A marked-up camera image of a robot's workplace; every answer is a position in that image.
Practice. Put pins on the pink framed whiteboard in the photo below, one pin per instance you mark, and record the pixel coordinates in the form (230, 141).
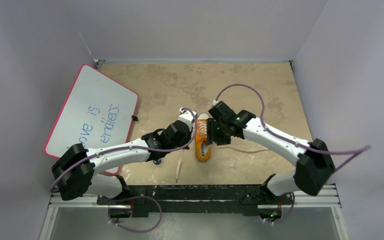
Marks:
(96, 113)

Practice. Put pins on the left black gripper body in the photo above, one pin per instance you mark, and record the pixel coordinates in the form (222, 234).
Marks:
(187, 136)

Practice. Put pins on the small black clip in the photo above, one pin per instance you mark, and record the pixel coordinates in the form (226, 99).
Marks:
(135, 118)

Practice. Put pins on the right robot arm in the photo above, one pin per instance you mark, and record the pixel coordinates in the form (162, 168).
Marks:
(311, 159)

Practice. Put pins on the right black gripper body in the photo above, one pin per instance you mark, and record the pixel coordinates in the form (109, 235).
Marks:
(214, 131)

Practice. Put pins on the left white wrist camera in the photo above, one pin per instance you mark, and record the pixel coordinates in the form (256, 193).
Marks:
(187, 117)

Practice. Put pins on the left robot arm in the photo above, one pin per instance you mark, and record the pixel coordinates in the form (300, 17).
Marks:
(79, 170)

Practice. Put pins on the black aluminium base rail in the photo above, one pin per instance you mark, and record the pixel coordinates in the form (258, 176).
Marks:
(249, 200)

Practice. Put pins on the blue black stapler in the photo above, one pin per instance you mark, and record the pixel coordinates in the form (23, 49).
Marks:
(157, 161)

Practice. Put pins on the orange canvas sneaker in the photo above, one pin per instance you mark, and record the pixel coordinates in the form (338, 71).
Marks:
(202, 149)

